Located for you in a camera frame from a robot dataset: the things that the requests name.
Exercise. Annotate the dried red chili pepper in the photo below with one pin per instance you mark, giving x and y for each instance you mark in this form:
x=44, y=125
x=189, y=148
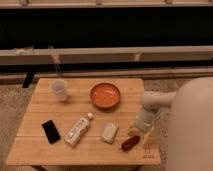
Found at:
x=128, y=144

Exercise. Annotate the black smartphone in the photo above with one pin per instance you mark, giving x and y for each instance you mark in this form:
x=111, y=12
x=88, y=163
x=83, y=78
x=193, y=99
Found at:
x=51, y=131

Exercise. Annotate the orange bowl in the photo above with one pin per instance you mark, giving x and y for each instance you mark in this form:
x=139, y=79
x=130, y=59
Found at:
x=105, y=95

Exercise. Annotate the wooden table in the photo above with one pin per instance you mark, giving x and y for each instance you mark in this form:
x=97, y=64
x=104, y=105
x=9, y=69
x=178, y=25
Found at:
x=31, y=146

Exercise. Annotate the white plastic bottle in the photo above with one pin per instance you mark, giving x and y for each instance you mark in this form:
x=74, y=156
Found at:
x=78, y=130

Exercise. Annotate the grey metal rail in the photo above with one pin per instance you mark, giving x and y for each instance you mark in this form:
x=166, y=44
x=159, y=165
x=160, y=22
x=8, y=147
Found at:
x=30, y=56

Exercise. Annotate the clear plastic cup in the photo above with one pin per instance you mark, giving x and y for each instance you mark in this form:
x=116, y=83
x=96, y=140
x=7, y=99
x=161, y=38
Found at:
x=59, y=88

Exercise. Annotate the white sponge packet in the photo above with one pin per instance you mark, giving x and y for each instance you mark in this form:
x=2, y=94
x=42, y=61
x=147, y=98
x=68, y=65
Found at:
x=109, y=132

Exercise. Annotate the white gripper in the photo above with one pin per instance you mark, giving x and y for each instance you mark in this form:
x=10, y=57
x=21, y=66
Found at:
x=144, y=122

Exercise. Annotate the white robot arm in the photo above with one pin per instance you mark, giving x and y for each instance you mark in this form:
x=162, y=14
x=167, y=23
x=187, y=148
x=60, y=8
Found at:
x=190, y=130

